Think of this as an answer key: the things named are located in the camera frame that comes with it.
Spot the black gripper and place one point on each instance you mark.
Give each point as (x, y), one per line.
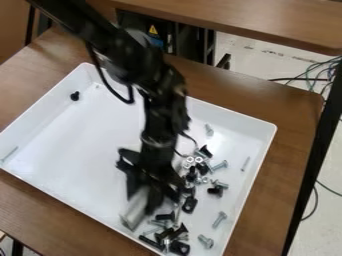
(153, 166)

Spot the white tray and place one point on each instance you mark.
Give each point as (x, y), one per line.
(67, 150)

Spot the pile of screws and nuts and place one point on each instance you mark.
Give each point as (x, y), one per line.
(216, 165)

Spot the black metal post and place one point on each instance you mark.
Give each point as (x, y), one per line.
(318, 146)

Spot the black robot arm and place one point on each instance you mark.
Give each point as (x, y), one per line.
(133, 56)

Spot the small black bit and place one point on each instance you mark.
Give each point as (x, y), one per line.
(75, 96)

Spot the wooden table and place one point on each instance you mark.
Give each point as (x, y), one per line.
(249, 20)

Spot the silver metal tool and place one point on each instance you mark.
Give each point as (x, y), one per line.
(133, 210)

